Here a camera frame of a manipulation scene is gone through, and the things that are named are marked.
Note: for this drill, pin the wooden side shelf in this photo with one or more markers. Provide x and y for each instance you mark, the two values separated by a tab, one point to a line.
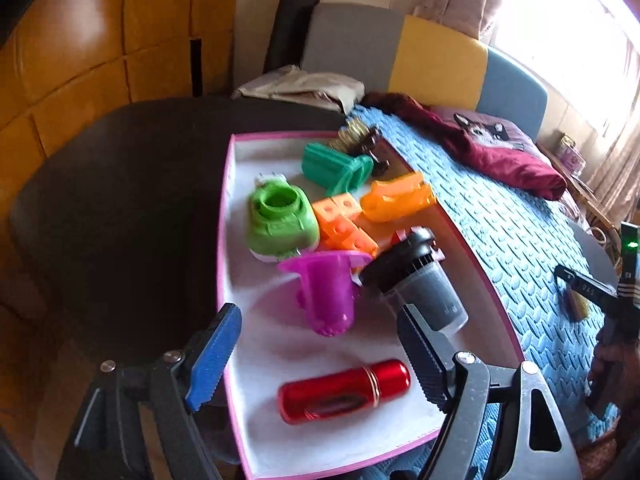
585	195

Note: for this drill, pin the brown hair brush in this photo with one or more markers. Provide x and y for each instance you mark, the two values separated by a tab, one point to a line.
357	142

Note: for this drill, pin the green plug-in device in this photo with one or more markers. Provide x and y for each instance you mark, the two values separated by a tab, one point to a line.
280	225

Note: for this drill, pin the orange plastic holder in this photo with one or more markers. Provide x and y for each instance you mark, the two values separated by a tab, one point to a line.
400	200

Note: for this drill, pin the purple box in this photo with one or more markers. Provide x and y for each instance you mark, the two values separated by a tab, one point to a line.
571	152

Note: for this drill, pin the green plastic holder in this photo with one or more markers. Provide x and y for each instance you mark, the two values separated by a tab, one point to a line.
330	167

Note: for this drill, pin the orange cube block toy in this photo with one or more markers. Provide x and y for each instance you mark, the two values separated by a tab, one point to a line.
340	227

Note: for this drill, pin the purple cat pillow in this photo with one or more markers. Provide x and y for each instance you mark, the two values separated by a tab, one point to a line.
485	130

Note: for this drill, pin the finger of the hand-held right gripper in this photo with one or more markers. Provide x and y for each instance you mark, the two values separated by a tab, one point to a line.
590	285

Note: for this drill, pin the purple plastic toy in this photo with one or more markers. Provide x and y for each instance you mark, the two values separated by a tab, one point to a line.
325	290

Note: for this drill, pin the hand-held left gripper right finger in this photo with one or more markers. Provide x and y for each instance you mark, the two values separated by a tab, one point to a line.
425	360

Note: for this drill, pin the folded beige cloth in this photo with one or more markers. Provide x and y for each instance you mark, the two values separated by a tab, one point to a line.
300	85

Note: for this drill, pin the bright window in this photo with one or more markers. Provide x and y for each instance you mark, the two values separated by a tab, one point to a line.
565	35

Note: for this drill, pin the grey yellow blue headboard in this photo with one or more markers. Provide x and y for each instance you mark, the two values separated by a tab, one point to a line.
430	55

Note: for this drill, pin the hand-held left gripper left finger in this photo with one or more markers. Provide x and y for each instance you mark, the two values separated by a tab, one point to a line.
212	360

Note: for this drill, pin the black capped grey cup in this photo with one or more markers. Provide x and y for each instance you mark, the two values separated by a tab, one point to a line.
430	290

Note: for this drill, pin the small brown object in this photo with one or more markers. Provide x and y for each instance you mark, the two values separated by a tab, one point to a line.
579	305

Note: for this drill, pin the black rolled mat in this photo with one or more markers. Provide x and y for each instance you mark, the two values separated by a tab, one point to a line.
292	25

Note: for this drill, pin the blue foam mat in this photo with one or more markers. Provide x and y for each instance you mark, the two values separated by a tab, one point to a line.
500	220

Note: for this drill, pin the pink-rimmed white tray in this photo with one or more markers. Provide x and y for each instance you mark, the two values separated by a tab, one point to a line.
260	325

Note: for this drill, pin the person's right hand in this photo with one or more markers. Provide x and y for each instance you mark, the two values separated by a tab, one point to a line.
610	365

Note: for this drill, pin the wooden wardrobe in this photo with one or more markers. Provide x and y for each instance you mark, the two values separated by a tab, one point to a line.
100	40

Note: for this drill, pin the maroon blanket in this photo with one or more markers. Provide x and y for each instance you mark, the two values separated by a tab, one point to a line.
500	160

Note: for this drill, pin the grey round side table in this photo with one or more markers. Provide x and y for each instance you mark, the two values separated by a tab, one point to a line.
592	252

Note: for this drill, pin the red metal bottle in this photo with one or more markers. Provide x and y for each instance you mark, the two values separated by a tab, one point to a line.
345	390

